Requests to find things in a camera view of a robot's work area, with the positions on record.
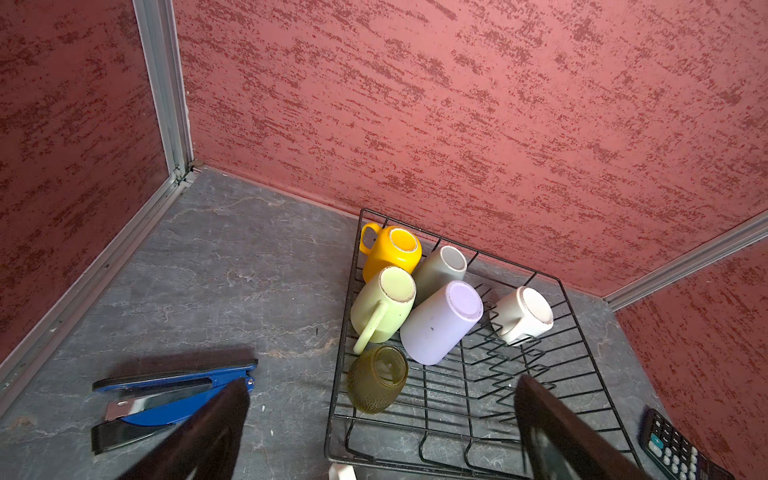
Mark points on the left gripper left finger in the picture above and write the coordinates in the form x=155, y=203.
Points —
x=206, y=446

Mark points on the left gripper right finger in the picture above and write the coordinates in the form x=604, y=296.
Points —
x=559, y=444

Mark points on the red inside white mug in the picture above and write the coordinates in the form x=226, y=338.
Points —
x=521, y=315

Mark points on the lilac plastic cup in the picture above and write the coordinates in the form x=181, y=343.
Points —
x=437, y=325

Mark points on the olive green glass cup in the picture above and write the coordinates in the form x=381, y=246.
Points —
x=376, y=379

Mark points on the grey white mug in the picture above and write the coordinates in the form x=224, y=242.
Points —
x=442, y=266

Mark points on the pale green mug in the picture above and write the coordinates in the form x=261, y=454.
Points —
x=382, y=306

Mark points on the yellow mug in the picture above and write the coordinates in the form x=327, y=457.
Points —
x=394, y=246

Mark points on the blue black tool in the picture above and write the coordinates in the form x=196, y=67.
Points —
x=152, y=403

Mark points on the black calculator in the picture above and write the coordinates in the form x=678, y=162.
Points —
x=673, y=453

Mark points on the cream white mug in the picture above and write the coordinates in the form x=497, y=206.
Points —
x=341, y=472

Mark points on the black wire dish rack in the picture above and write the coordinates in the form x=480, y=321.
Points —
x=456, y=419

